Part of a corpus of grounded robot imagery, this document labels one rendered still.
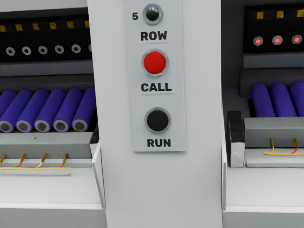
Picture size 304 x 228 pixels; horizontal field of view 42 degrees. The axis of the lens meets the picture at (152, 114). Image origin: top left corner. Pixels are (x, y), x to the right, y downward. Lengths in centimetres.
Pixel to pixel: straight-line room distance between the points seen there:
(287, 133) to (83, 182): 19
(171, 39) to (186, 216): 14
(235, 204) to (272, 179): 4
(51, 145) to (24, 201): 6
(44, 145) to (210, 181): 16
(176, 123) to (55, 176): 14
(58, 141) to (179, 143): 13
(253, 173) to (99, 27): 18
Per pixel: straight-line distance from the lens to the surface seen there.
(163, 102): 29
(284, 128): 37
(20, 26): 48
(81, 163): 37
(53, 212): 35
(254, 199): 33
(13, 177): 39
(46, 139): 38
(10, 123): 44
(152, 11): 28
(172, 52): 28
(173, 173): 31
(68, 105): 43
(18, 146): 39
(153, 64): 28
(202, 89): 29
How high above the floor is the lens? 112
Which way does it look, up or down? 14 degrees down
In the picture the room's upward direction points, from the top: 3 degrees counter-clockwise
